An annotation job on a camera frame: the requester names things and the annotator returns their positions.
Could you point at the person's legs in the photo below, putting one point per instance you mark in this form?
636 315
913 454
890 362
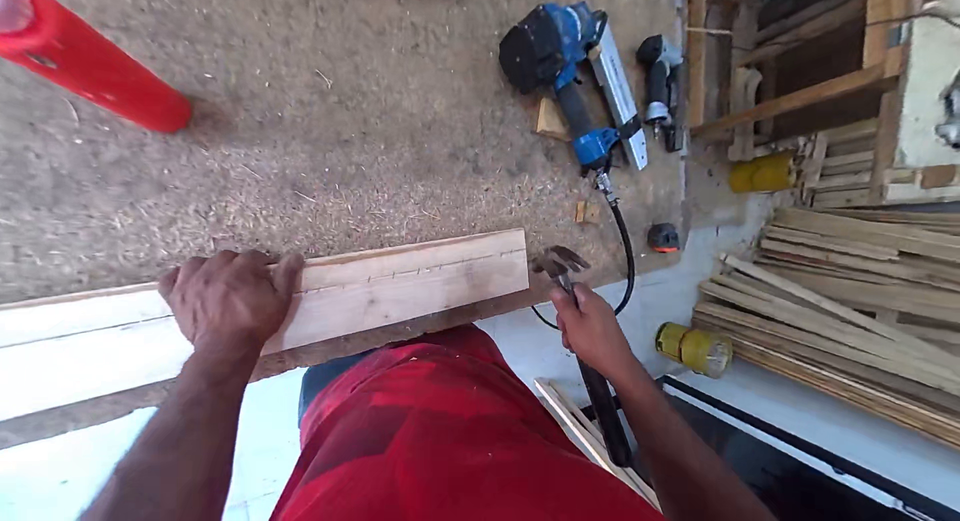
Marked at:
326 382

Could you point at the person's body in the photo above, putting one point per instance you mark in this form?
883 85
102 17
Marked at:
450 446

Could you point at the black orange tape measure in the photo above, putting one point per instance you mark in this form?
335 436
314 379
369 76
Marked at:
663 237

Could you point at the person's right forearm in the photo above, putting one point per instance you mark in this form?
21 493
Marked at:
675 446

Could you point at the red cylinder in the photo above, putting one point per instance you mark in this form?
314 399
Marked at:
97 71

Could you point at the small grey black nail gun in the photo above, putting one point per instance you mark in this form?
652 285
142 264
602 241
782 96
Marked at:
658 82

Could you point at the small wood scrap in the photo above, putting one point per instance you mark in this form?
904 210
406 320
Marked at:
585 211

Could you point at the person's left hand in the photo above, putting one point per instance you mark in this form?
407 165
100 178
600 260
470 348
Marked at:
229 300

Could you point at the person's left thumb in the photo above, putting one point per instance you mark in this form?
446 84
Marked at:
286 275

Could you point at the black panel with metal frame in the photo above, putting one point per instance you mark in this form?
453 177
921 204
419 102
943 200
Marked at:
765 446

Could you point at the person's left fingers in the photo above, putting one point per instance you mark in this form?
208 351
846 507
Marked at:
214 264

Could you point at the pile of wooden strips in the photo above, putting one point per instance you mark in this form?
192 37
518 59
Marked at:
840 303

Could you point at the blue and black nail gun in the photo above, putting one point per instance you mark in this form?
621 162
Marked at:
574 105

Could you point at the long light wooden plank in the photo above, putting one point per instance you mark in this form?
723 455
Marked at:
405 288

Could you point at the wooden frame shelf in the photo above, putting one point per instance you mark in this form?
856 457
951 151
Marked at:
802 97

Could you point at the person's right hand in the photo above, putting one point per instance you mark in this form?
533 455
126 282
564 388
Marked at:
596 330

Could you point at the bundle of thin wooden battens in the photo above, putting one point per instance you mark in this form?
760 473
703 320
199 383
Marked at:
581 431

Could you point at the wooden block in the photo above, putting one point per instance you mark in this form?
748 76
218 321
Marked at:
550 120

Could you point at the person's left forearm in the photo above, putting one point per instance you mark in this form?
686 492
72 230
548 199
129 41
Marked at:
191 431

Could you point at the person's right fingers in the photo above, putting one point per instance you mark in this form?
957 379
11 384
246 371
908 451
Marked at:
566 318

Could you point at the yellow container with clear end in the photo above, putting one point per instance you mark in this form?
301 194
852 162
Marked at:
690 350

